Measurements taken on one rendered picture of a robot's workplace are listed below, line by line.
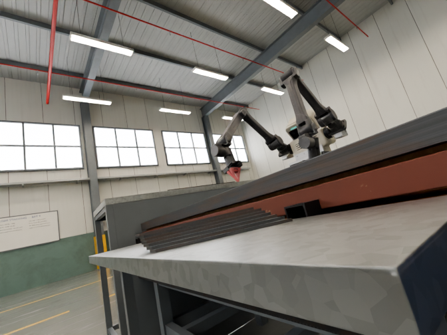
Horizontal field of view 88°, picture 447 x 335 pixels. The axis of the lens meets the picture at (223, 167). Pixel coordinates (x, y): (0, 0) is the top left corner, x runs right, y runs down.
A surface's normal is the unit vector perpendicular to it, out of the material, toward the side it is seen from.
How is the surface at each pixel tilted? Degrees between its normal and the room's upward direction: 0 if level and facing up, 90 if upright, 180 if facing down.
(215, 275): 90
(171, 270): 90
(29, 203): 90
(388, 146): 90
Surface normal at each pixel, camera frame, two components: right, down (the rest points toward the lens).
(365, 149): -0.80, 0.06
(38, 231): 0.60, -0.30
